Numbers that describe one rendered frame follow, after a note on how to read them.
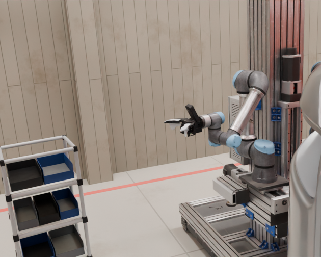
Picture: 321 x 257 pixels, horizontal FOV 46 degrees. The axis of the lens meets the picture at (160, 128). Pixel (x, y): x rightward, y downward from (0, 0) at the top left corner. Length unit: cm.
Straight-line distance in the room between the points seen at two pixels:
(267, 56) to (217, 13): 276
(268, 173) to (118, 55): 284
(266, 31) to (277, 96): 40
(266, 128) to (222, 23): 282
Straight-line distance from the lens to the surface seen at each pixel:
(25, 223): 283
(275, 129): 251
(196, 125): 210
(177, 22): 489
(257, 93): 217
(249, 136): 236
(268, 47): 240
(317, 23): 600
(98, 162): 461
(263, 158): 229
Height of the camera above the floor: 172
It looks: 14 degrees down
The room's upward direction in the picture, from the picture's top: 4 degrees counter-clockwise
